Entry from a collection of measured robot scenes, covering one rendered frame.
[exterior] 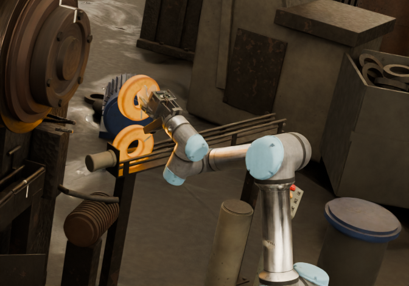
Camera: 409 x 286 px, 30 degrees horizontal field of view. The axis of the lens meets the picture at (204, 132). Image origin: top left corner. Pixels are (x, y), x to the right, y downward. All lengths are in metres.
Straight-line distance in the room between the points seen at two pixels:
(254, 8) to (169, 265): 1.94
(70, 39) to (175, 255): 1.59
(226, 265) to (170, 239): 0.75
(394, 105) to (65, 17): 2.31
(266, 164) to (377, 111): 1.91
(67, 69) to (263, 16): 2.72
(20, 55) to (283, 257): 0.92
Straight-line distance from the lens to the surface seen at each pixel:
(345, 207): 3.25
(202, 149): 2.37
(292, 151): 2.17
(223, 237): 2.82
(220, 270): 2.88
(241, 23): 4.77
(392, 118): 4.02
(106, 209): 2.63
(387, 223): 3.23
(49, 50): 2.00
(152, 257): 3.41
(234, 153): 2.41
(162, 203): 3.87
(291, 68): 4.67
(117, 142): 2.61
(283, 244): 2.20
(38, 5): 2.03
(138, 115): 2.60
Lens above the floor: 1.75
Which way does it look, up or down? 21 degrees down
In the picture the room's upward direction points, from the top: 12 degrees clockwise
